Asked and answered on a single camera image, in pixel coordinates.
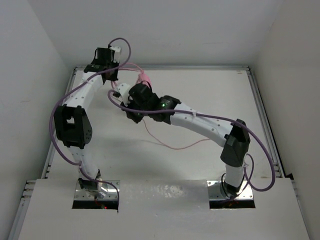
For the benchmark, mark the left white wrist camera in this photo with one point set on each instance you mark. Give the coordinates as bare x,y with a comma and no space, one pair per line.
115,54

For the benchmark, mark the pink headphones with cable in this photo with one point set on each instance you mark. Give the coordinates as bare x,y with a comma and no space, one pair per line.
144,78

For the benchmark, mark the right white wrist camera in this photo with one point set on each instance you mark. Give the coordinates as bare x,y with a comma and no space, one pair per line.
122,91

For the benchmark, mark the metal base plate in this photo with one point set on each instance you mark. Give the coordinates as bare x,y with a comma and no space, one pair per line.
105,192
216,192

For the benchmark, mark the white front cover board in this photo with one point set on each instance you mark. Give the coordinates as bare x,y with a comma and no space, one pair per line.
161,210

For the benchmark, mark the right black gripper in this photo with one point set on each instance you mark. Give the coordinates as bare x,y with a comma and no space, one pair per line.
136,118

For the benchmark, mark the aluminium table frame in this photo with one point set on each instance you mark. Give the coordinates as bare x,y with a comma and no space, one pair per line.
123,151

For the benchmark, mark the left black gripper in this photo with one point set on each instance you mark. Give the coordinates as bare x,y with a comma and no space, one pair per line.
113,77

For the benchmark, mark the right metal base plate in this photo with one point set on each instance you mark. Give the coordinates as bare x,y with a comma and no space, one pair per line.
216,192

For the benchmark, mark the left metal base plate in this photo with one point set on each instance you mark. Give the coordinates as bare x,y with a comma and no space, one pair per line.
105,192

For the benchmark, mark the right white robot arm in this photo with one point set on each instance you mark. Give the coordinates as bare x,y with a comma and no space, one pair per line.
233,139

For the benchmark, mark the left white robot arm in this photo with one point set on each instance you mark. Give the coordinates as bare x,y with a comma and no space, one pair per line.
71,121

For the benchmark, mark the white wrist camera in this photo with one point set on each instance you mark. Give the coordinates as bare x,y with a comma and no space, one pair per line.
115,54
122,91

